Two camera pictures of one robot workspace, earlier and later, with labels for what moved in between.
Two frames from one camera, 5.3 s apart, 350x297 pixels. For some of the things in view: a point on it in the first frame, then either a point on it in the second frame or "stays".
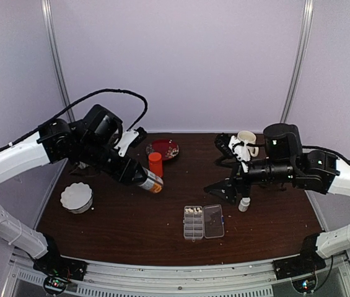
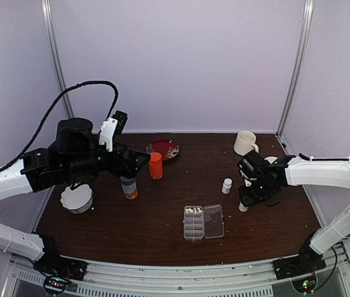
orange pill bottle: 155,163 stays
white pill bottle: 244,203 stays
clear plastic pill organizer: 201,222 stays
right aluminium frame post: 307,18 stays
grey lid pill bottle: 153,183 to 129,187
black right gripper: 236,177 to 247,201
